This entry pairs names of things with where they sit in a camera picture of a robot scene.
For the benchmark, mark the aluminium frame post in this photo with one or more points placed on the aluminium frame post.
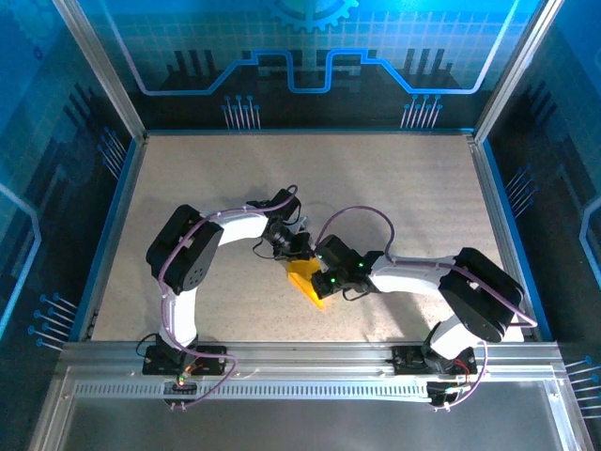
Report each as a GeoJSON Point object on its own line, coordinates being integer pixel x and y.
{"type": "Point", "coordinates": [104, 70]}
{"type": "Point", "coordinates": [516, 70]}

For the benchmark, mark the aluminium table side rail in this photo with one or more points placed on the aluminium table side rail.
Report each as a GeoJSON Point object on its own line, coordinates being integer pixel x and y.
{"type": "Point", "coordinates": [488, 188]}

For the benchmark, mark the small electronics board with LEDs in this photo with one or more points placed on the small electronics board with LEDs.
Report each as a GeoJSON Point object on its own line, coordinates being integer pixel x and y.
{"type": "Point", "coordinates": [180, 386]}
{"type": "Point", "coordinates": [443, 393]}

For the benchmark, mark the yellow paper sheet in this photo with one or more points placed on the yellow paper sheet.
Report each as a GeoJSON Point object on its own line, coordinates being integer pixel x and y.
{"type": "Point", "coordinates": [300, 277]}

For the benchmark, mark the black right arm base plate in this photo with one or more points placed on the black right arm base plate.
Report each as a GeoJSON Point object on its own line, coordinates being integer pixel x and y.
{"type": "Point", "coordinates": [404, 362]}

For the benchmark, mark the blue circuit print side panel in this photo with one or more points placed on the blue circuit print side panel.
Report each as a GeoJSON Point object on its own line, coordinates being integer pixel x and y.
{"type": "Point", "coordinates": [37, 141]}
{"type": "Point", "coordinates": [563, 141]}

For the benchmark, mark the grey metal sheet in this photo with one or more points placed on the grey metal sheet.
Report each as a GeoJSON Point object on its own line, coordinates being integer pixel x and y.
{"type": "Point", "coordinates": [305, 427]}

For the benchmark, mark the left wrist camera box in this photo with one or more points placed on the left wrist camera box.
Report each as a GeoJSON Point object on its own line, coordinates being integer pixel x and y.
{"type": "Point", "coordinates": [304, 224]}

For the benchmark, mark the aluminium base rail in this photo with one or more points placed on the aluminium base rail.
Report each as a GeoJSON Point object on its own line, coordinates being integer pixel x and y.
{"type": "Point", "coordinates": [305, 357]}

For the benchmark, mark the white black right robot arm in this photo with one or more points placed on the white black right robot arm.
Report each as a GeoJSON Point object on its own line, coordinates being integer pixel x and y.
{"type": "Point", "coordinates": [483, 296]}

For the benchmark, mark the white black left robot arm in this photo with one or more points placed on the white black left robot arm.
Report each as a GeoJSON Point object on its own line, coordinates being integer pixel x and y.
{"type": "Point", "coordinates": [183, 253]}

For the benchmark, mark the blue table edge strip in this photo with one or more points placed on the blue table edge strip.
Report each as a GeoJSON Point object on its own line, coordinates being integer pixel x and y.
{"type": "Point", "coordinates": [507, 211]}
{"type": "Point", "coordinates": [112, 235]}

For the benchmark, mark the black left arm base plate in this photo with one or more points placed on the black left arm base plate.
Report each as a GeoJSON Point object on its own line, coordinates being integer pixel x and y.
{"type": "Point", "coordinates": [213, 362]}

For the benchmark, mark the blue gear print panel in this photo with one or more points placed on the blue gear print panel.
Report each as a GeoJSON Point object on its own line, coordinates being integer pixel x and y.
{"type": "Point", "coordinates": [305, 28]}

